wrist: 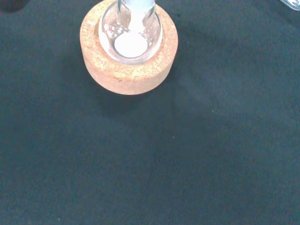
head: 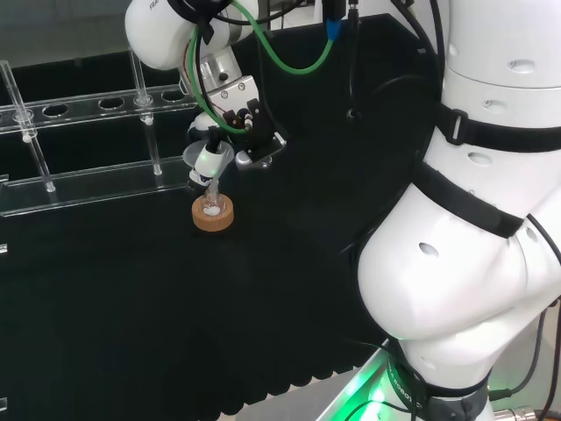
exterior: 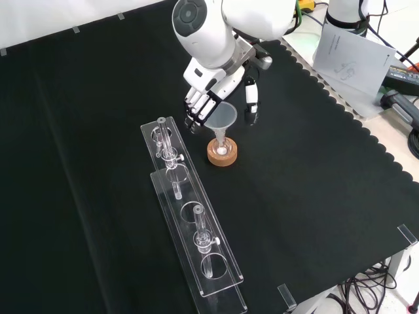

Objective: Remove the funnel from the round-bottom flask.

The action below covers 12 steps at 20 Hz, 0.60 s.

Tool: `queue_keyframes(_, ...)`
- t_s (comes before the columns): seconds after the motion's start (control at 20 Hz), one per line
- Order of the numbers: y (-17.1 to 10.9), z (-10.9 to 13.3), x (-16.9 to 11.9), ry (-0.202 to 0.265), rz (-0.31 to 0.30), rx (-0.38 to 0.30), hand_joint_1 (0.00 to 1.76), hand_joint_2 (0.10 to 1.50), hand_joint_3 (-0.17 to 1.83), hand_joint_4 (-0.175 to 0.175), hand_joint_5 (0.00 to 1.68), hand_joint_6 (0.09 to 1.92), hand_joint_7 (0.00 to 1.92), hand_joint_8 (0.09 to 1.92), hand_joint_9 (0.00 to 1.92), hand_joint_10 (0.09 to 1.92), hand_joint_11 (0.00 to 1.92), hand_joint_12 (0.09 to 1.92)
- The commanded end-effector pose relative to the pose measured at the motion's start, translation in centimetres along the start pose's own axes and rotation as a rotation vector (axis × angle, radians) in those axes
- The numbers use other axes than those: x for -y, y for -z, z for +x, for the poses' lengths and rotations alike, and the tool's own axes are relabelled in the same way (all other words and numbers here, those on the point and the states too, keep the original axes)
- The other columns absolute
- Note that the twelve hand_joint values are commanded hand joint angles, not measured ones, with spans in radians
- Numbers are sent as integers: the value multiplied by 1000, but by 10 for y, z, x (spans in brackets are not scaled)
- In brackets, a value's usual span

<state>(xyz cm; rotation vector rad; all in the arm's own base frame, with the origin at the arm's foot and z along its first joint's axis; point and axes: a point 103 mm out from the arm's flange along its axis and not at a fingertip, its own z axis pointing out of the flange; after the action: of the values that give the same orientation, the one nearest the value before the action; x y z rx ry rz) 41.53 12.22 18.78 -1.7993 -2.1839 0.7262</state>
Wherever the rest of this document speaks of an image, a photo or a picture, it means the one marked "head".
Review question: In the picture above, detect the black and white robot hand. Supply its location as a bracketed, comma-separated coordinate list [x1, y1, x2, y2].
[186, 75, 289, 190]

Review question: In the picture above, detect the clear funnel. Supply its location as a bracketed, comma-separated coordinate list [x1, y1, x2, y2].
[182, 140, 234, 203]

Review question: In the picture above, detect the round-bottom glass flask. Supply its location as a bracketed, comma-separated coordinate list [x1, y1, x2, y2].
[195, 186, 227, 219]

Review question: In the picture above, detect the clear funnel stand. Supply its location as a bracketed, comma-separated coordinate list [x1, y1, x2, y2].
[0, 50, 199, 219]

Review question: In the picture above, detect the black bench cloth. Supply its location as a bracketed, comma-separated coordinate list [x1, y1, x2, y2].
[0, 12, 444, 417]

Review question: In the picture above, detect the green cable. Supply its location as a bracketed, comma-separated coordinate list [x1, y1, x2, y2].
[186, 0, 337, 132]

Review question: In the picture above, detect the black hanging cable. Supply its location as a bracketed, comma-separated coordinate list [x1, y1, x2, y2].
[345, 0, 364, 122]

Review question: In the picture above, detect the cork ring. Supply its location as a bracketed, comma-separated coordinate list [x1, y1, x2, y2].
[191, 195, 235, 233]

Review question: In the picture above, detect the metal base plate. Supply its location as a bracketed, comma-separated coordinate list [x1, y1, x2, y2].
[302, 338, 422, 421]

